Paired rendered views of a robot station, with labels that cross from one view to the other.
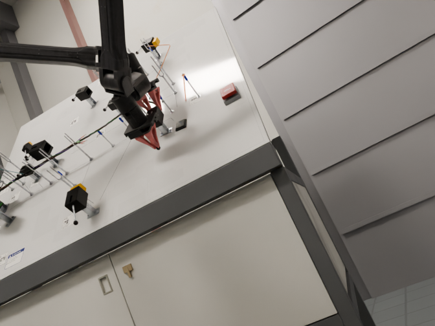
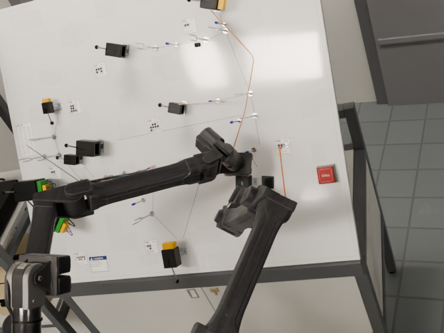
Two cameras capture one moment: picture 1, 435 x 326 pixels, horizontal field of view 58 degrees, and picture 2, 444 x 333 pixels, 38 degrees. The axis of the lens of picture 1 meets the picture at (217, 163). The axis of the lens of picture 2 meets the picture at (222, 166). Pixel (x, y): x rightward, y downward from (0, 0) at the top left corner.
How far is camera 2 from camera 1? 184 cm
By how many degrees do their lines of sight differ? 53
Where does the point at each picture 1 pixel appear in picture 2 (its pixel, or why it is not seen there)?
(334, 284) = (376, 322)
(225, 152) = (317, 250)
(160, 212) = not seen: hidden behind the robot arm
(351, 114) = not seen: outside the picture
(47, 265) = (142, 285)
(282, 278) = (341, 314)
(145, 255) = not seen: hidden behind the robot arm
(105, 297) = (192, 298)
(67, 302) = (156, 295)
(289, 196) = (363, 281)
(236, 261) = (308, 301)
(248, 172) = (336, 274)
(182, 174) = (274, 253)
